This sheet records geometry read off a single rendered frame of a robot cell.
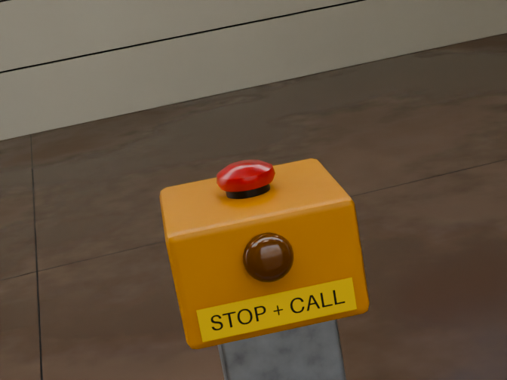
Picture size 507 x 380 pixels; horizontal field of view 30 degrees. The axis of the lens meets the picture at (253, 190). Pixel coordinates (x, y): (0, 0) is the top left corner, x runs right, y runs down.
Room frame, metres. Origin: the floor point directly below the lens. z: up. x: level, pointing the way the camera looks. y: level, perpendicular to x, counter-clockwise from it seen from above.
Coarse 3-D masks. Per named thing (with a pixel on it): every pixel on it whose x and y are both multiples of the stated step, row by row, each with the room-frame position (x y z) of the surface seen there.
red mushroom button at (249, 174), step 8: (248, 160) 0.62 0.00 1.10; (256, 160) 0.62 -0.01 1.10; (224, 168) 0.61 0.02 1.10; (232, 168) 0.61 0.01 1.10; (240, 168) 0.60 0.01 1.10; (248, 168) 0.60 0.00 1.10; (256, 168) 0.60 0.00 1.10; (264, 168) 0.60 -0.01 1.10; (272, 168) 0.61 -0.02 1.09; (224, 176) 0.60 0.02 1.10; (232, 176) 0.60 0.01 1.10; (240, 176) 0.60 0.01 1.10; (248, 176) 0.59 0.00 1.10; (256, 176) 0.59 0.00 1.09; (264, 176) 0.60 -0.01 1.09; (272, 176) 0.60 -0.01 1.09; (224, 184) 0.60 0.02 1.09; (232, 184) 0.60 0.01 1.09; (240, 184) 0.59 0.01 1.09; (248, 184) 0.59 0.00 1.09; (256, 184) 0.59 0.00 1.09; (264, 184) 0.60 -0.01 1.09
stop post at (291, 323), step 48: (192, 192) 0.64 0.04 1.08; (240, 192) 0.60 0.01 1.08; (288, 192) 0.59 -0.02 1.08; (336, 192) 0.57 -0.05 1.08; (192, 240) 0.55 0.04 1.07; (240, 240) 0.55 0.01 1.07; (288, 240) 0.55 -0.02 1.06; (336, 240) 0.56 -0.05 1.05; (192, 288) 0.55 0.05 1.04; (240, 288) 0.55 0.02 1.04; (288, 288) 0.55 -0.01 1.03; (336, 288) 0.55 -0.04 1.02; (192, 336) 0.55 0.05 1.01; (240, 336) 0.55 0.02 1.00; (288, 336) 0.57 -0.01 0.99; (336, 336) 0.58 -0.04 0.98
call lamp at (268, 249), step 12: (252, 240) 0.55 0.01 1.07; (264, 240) 0.54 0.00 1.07; (276, 240) 0.55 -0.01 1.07; (252, 252) 0.54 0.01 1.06; (264, 252) 0.54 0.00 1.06; (276, 252) 0.54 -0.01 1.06; (288, 252) 0.55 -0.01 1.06; (252, 264) 0.54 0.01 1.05; (264, 264) 0.54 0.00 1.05; (276, 264) 0.54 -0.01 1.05; (288, 264) 0.55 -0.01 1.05; (252, 276) 0.55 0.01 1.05; (264, 276) 0.54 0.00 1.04; (276, 276) 0.54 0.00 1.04
